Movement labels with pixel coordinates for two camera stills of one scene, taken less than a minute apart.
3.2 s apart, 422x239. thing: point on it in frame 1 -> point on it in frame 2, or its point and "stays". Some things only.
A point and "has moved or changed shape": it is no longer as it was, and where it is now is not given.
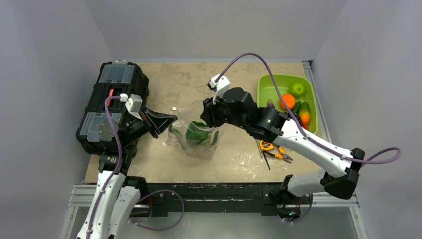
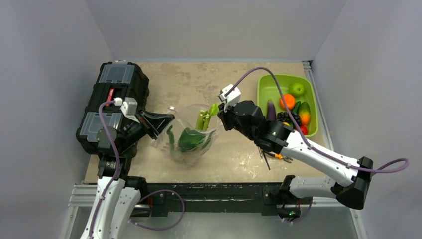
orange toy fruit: (289, 100) stays
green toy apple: (298, 89) stays
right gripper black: (209, 112) -> (229, 116)
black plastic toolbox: (119, 78) stays
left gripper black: (153, 120) stays
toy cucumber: (296, 107) stays
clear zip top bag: (189, 134) has moved or changed shape
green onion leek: (196, 133) -> (190, 140)
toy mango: (305, 113) stays
